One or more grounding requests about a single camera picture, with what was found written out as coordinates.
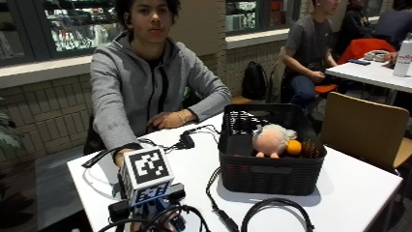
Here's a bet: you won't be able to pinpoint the the person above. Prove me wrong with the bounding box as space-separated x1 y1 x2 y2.
89 0 233 162

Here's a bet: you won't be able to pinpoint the white cube with black markers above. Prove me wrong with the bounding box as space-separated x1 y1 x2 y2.
119 147 175 208

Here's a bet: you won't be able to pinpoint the black chair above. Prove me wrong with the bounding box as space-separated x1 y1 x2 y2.
83 115 107 157

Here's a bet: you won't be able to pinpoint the black backpack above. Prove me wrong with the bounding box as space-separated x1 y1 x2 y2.
241 60 269 102

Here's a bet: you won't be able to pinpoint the white-haired soft doll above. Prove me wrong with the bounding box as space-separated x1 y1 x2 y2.
251 123 299 160

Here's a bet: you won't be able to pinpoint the black plastic basket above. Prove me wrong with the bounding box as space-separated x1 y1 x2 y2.
216 102 328 197

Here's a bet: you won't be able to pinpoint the orange ball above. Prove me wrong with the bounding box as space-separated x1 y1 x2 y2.
284 139 304 157

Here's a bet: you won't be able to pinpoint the green plant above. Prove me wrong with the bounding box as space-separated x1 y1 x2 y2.
0 111 23 153

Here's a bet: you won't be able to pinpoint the dark framed window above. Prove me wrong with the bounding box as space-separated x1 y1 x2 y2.
224 0 303 37
0 0 127 68

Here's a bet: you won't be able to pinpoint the dark brown ball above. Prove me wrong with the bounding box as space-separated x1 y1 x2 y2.
301 138 323 159

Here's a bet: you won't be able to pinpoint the orange chair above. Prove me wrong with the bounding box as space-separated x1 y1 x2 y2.
315 83 340 96

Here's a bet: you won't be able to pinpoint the wooden chair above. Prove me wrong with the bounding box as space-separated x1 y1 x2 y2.
319 92 412 173

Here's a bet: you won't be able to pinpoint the dark blue phone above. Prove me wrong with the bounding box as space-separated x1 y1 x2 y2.
347 58 372 67

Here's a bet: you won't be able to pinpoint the white side table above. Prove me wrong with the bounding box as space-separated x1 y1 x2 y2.
324 59 412 95

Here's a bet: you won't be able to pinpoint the orange jacket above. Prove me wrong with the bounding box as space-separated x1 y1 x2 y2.
336 38 396 66

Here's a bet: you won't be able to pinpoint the white bottle with red label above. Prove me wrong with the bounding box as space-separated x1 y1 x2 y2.
392 32 412 78

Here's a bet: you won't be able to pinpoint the black cable hub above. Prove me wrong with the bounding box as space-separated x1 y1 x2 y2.
177 130 197 151

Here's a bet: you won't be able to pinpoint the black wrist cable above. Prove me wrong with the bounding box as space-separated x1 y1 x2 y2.
80 142 144 169

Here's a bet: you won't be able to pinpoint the white cable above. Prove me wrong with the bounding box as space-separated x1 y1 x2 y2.
81 166 123 201

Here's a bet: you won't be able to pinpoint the black cable with plug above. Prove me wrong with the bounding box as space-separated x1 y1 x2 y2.
205 166 241 232

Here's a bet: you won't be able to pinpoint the black glove cables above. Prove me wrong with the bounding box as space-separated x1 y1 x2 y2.
96 204 212 232

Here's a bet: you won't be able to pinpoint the looped black cable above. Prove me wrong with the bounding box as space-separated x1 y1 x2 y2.
240 197 316 232

